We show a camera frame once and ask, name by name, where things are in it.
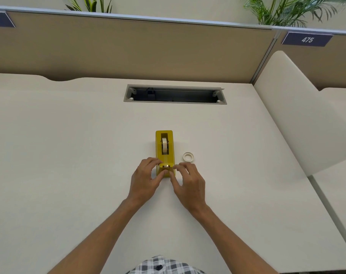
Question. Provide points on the person's left hand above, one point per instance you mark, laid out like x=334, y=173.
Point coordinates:
x=143, y=179

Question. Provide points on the person's right hand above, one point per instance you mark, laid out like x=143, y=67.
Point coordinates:
x=191, y=186

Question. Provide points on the person's right thumb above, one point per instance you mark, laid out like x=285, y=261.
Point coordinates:
x=174, y=185

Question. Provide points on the person's right middle finger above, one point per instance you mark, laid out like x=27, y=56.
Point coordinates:
x=190, y=166

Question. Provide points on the person's left thumb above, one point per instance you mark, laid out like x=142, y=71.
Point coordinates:
x=160, y=176

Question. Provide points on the yellow tape dispenser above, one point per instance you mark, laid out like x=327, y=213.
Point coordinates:
x=164, y=152

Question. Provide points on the person's left forearm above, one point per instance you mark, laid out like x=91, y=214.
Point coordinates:
x=98, y=239

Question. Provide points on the person's right forearm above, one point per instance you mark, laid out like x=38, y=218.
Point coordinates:
x=233, y=242

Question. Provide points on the white empty tape core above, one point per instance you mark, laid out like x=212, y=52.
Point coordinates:
x=188, y=157

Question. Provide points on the clear tape roll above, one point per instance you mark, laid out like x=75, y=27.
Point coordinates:
x=164, y=145

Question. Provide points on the plaid checked shirt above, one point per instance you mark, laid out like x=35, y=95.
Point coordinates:
x=164, y=265

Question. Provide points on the white curved divider panel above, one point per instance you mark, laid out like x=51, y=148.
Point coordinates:
x=301, y=116

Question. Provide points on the beige desk partition panel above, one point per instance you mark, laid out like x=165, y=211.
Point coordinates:
x=127, y=48

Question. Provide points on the adjacent white desk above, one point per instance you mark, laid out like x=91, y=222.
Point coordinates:
x=337, y=179

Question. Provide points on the beige side partition panel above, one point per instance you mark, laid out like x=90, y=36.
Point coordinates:
x=321, y=59

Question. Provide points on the dark blue number label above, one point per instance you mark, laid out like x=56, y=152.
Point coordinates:
x=307, y=39

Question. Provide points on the green spiky leaf plant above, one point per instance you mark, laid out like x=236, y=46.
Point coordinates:
x=90, y=5

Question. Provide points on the green palm plant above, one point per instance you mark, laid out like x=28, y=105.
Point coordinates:
x=290, y=9

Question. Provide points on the dark blue blank label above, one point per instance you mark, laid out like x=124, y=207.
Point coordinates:
x=1, y=19

